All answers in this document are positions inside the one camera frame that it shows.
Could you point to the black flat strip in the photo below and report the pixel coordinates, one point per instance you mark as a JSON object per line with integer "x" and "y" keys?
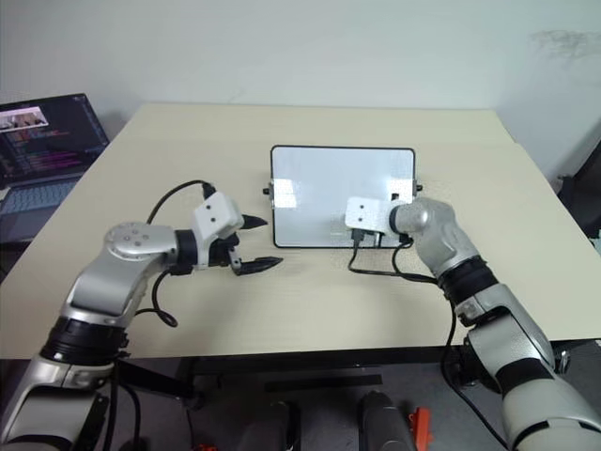
{"x": 324, "y": 383}

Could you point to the open grey laptop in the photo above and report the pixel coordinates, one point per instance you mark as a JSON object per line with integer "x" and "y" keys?
{"x": 42, "y": 141}

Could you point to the orange plastic part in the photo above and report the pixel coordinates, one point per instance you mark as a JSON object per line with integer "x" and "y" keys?
{"x": 422, "y": 425}

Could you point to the black framed standing whiteboard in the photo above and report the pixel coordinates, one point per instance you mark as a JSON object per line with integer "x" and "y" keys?
{"x": 319, "y": 178}

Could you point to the black table frame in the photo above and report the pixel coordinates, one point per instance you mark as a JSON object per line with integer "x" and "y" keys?
{"x": 328, "y": 362}

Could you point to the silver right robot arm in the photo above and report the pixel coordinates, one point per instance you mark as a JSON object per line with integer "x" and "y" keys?
{"x": 436, "y": 225}

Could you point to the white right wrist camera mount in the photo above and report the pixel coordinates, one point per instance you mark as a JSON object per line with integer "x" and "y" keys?
{"x": 368, "y": 213}

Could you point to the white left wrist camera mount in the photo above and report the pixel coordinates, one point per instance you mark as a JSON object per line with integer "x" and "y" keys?
{"x": 216, "y": 213}

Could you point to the dark rounded shape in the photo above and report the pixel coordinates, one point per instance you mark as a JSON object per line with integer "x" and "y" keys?
{"x": 382, "y": 418}
{"x": 274, "y": 425}

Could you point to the dark office chair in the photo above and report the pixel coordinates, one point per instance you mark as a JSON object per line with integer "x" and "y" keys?
{"x": 584, "y": 197}

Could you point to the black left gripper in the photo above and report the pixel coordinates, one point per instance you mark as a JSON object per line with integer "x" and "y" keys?
{"x": 218, "y": 253}

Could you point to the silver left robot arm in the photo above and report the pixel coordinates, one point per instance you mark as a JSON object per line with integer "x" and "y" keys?
{"x": 131, "y": 244}

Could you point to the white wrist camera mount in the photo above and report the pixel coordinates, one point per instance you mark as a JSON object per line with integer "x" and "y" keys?
{"x": 216, "y": 213}
{"x": 368, "y": 213}

